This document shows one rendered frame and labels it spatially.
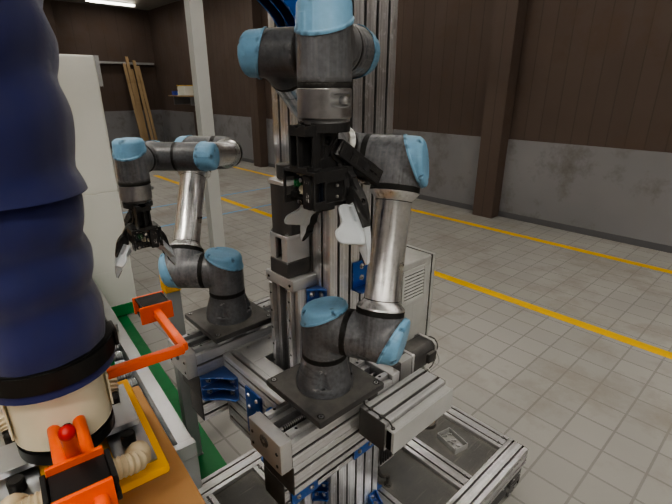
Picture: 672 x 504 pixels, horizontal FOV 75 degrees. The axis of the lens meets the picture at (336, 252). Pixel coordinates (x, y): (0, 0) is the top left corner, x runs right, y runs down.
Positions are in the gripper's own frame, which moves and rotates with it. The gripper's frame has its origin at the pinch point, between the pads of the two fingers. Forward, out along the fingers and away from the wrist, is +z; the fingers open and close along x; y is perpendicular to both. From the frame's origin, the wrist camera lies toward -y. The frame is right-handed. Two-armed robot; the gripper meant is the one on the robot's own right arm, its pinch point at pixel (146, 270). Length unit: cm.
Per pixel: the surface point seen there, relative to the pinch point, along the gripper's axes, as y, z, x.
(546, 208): -169, 105, 548
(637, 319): 15, 129, 361
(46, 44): 36, -53, -16
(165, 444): 26.9, 35.2, -7.8
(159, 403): -36, 70, 4
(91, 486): 59, 8, -25
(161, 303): 4.2, 8.7, 1.5
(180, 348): 26.8, 10.3, -1.1
